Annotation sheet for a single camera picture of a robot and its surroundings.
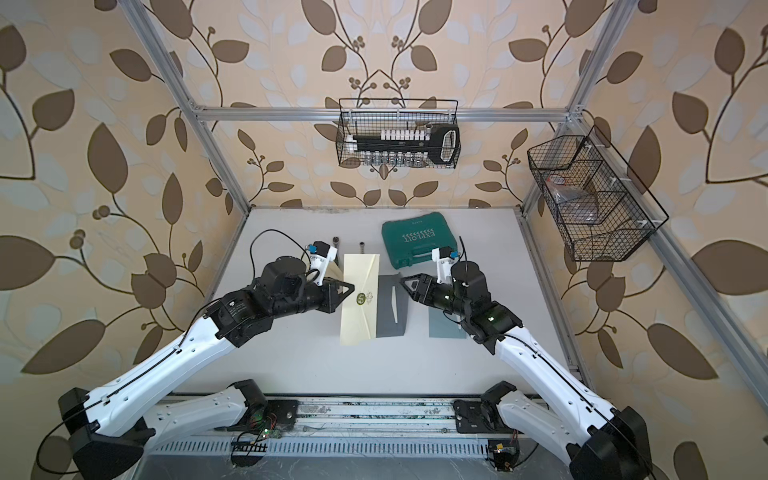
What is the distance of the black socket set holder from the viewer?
0.84 m

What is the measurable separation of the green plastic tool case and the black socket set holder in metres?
0.28

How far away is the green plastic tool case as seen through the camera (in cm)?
105
